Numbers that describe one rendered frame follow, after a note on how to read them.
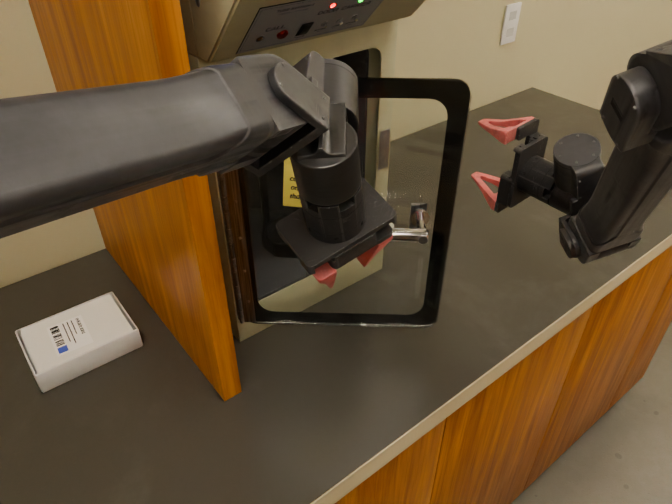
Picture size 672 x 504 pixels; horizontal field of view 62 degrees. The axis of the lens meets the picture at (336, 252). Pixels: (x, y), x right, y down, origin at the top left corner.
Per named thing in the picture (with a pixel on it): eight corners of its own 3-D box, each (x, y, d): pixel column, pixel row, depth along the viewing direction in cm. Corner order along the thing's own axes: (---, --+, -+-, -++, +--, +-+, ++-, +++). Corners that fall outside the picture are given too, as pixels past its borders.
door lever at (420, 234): (359, 223, 77) (359, 208, 75) (428, 225, 76) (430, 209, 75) (359, 247, 72) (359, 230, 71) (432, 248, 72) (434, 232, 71)
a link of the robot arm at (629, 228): (648, 121, 37) (823, 56, 35) (610, 53, 39) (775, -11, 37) (567, 273, 77) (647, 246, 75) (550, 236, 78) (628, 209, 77)
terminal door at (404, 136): (245, 320, 90) (212, 75, 66) (435, 324, 89) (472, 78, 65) (245, 323, 89) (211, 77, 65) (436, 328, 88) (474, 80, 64)
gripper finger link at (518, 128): (496, 100, 86) (548, 121, 81) (490, 141, 91) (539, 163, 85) (467, 115, 83) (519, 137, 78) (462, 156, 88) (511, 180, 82)
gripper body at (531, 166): (538, 130, 83) (582, 149, 78) (526, 187, 89) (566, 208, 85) (510, 146, 80) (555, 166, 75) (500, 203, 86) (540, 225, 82)
